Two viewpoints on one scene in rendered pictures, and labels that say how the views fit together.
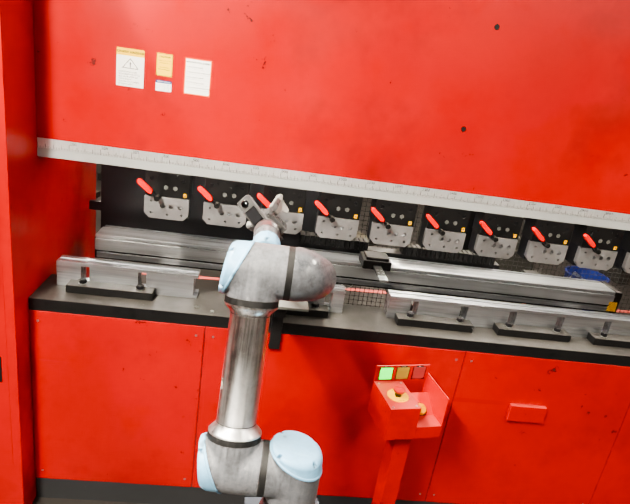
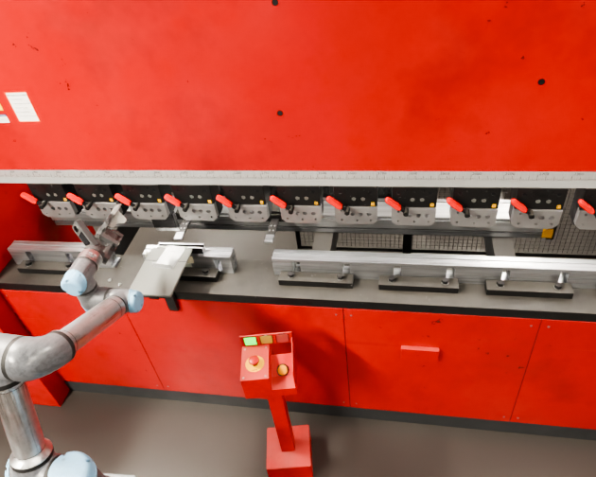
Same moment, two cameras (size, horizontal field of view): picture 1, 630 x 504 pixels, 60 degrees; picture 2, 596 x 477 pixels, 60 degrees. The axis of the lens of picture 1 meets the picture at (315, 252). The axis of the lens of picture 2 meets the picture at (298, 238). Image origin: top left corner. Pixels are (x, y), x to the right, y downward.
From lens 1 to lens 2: 127 cm
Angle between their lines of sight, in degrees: 28
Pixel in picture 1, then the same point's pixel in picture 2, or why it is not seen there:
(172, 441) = (136, 364)
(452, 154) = (278, 138)
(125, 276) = (57, 256)
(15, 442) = not seen: hidden behind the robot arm
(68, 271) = (18, 255)
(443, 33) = (219, 22)
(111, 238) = not seen: hidden behind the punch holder
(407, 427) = (262, 390)
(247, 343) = (2, 410)
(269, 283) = not seen: outside the picture
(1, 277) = not seen: outside the picture
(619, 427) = (526, 364)
